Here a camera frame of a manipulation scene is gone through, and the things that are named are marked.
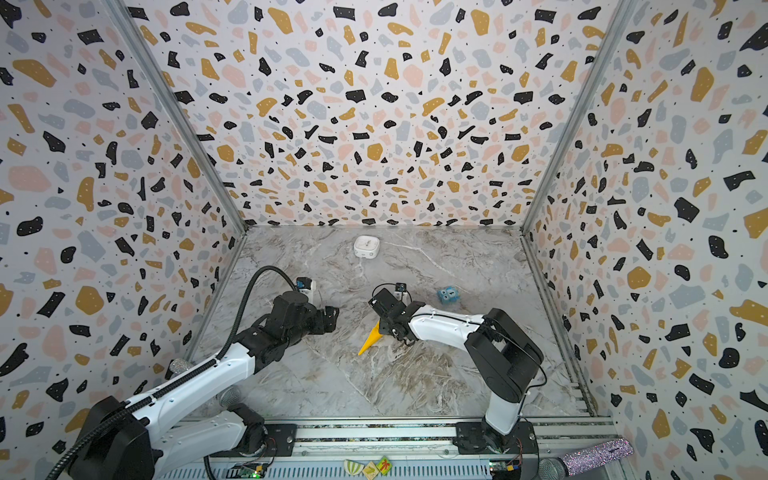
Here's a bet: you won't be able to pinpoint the yellow square paper sheet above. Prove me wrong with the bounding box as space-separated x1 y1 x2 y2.
358 322 383 356

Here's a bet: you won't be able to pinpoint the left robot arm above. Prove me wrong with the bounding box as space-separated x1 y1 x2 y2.
48 291 339 479

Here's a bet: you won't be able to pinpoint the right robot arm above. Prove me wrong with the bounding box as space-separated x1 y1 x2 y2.
360 285 548 454

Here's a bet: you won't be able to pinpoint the blue owl toy block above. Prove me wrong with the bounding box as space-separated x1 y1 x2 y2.
437 286 460 305

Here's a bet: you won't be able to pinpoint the glitter microphone left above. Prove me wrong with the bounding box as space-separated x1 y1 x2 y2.
165 358 193 380

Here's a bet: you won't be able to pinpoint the glitter microphone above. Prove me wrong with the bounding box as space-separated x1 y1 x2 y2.
537 438 634 480
165 358 193 380

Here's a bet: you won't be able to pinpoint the glitter microphone right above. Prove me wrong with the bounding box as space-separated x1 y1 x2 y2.
537 438 634 480

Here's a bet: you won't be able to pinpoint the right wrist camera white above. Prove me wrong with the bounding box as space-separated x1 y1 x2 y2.
394 282 411 304

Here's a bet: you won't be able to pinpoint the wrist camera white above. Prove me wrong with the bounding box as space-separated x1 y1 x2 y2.
296 276 317 304
394 282 411 304

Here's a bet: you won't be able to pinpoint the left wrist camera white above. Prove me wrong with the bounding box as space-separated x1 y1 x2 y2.
296 276 317 304

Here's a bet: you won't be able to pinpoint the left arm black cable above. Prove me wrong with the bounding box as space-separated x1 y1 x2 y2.
44 265 298 480

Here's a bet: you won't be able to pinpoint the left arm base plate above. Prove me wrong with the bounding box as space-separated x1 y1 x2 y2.
212 423 298 460

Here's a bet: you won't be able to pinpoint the aluminium rail frame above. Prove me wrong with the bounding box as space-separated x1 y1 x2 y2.
139 411 619 478

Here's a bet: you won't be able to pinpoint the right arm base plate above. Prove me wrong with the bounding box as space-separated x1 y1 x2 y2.
453 420 539 456

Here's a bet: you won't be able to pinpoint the colourful stickers on rail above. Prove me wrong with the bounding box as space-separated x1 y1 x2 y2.
343 457 393 480

